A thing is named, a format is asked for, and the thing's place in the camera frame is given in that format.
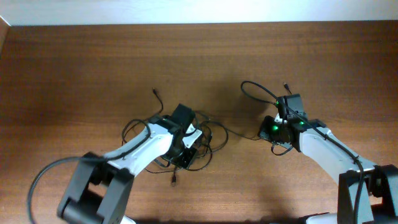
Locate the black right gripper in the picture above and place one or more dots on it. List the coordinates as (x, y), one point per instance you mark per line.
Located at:
(264, 132)

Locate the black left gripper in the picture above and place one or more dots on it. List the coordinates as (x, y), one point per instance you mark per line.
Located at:
(186, 160)

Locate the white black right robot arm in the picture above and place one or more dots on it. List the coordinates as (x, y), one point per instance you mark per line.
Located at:
(367, 192)

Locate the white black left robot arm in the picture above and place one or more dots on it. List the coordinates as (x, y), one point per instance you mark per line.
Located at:
(100, 187)

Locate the wooden side panel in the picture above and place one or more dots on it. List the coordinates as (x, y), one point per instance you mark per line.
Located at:
(4, 27)

